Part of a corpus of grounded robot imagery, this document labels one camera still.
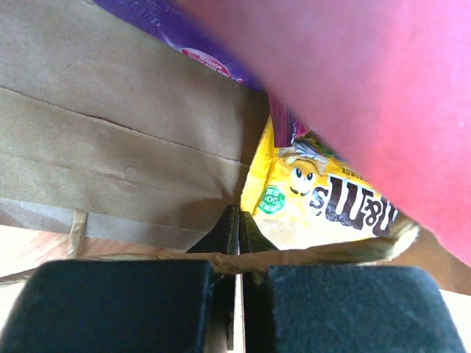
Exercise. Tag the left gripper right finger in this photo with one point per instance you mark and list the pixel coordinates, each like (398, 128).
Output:
(349, 302)

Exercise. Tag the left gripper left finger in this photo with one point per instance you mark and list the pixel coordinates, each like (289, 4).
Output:
(122, 306)

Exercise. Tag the yellow M&M's bag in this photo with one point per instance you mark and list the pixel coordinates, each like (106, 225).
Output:
(294, 198)

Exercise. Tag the red paper bag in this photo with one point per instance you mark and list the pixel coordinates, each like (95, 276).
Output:
(105, 130)

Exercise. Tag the purple snack pack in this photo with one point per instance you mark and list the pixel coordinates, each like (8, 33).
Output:
(286, 126)

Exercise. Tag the purple Fox's berries bag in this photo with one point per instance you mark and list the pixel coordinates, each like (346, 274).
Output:
(165, 21)

